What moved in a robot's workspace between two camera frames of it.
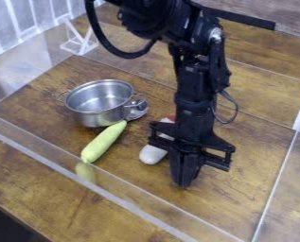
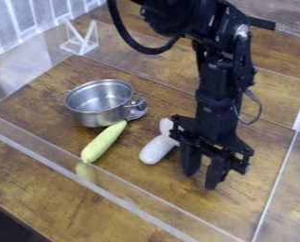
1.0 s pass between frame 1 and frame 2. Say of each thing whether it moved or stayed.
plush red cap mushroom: stayed
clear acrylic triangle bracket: stayed
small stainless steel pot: stayed
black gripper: moved
